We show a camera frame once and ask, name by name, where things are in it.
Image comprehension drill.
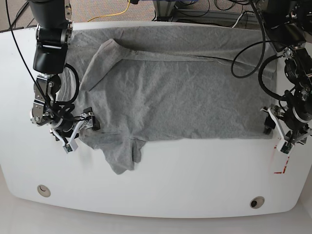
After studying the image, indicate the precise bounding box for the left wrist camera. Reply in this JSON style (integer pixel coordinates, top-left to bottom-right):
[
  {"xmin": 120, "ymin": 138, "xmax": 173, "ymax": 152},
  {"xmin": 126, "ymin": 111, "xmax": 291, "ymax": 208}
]
[{"xmin": 276, "ymin": 138, "xmax": 293, "ymax": 155}]

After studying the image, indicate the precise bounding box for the yellow cable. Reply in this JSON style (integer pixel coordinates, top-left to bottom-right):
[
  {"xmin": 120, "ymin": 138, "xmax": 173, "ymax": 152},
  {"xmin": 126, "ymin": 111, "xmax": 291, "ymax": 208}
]
[{"xmin": 87, "ymin": 0, "xmax": 130, "ymax": 23}]

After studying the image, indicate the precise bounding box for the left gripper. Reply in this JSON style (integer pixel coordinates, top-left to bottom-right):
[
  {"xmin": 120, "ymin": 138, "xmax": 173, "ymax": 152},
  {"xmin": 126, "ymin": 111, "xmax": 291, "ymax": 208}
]
[{"xmin": 261, "ymin": 105, "xmax": 312, "ymax": 145}]

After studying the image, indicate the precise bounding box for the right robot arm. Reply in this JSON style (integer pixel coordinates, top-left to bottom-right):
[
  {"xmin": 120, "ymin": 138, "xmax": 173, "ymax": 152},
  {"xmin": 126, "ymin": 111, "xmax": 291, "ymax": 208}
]
[{"xmin": 29, "ymin": 0, "xmax": 100, "ymax": 153}]

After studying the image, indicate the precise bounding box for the grey t-shirt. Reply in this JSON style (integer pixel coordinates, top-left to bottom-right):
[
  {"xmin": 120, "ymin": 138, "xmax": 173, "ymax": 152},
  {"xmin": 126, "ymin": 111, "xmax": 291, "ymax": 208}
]
[{"xmin": 66, "ymin": 25, "xmax": 271, "ymax": 174}]

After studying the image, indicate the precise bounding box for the aluminium frame stand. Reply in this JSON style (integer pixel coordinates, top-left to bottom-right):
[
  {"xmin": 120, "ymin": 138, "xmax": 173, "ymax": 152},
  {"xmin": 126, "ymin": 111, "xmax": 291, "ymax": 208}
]
[{"xmin": 152, "ymin": 0, "xmax": 258, "ymax": 28}]

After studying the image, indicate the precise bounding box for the left table cable grommet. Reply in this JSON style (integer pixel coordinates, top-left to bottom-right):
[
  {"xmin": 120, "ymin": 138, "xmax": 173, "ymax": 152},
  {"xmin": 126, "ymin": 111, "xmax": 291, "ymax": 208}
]
[{"xmin": 37, "ymin": 185, "xmax": 51, "ymax": 197}]

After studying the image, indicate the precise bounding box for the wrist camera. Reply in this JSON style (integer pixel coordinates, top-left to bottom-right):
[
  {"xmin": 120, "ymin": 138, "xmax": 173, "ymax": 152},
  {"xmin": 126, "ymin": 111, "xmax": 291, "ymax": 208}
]
[
  {"xmin": 62, "ymin": 141, "xmax": 78, "ymax": 154},
  {"xmin": 276, "ymin": 138, "xmax": 293, "ymax": 155}
]

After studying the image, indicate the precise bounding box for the red tape rectangle marking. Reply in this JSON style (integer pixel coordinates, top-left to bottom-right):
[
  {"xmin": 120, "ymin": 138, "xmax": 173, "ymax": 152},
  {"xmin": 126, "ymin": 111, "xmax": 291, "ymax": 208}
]
[{"xmin": 270, "ymin": 145, "xmax": 290, "ymax": 175}]

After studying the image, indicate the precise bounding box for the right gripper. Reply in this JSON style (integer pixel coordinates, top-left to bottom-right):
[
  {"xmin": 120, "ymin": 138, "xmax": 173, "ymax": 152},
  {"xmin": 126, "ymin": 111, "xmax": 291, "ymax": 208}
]
[{"xmin": 50, "ymin": 107, "xmax": 100, "ymax": 146}]

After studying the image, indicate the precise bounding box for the right table cable grommet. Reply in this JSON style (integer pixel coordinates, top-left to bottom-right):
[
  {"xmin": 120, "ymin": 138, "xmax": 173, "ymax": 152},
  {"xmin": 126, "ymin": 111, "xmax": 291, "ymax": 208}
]
[{"xmin": 250, "ymin": 196, "xmax": 265, "ymax": 209}]

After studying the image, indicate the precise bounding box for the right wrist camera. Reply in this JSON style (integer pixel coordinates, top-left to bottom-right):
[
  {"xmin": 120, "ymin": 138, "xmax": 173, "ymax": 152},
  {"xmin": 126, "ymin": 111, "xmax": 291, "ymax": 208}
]
[{"xmin": 62, "ymin": 141, "xmax": 78, "ymax": 154}]

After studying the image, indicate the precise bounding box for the table cable grommet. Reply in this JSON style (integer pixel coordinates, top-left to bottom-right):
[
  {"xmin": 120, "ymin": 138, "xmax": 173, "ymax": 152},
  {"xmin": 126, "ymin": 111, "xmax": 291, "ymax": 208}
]
[
  {"xmin": 37, "ymin": 185, "xmax": 51, "ymax": 197},
  {"xmin": 250, "ymin": 196, "xmax": 265, "ymax": 209}
]

